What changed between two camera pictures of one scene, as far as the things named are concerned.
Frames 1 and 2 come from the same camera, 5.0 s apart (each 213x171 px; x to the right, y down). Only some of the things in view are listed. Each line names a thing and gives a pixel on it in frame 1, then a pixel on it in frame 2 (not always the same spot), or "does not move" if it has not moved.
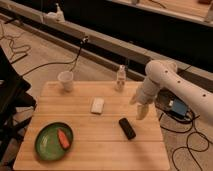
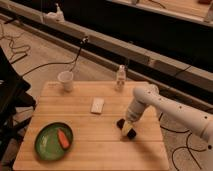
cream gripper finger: [141, 111] -> [126, 127]
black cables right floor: [187, 141] does not move
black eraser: [127, 128] does not move
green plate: [48, 145] does not move
